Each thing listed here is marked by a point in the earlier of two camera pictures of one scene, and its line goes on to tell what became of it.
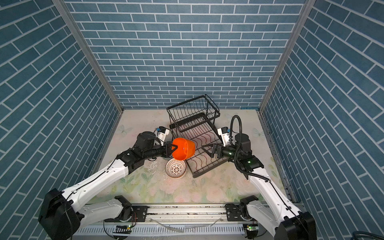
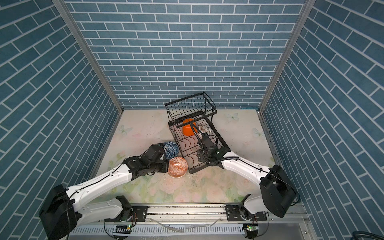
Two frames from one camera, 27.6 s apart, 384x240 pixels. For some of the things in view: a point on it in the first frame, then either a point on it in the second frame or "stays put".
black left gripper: [175, 148] → [166, 165]
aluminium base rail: [179, 220] stays put
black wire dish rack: [193, 118] stays put
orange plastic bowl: [185, 148] → [187, 130]
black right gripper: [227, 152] → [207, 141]
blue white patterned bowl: [167, 152] stays put
